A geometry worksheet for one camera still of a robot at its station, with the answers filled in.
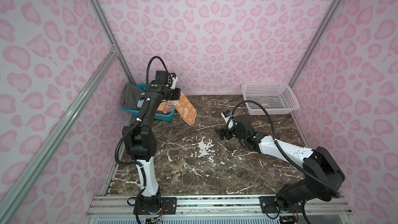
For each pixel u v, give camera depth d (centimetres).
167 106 108
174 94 81
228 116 74
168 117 98
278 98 117
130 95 101
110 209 73
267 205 73
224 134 77
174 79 84
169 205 74
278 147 53
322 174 43
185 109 99
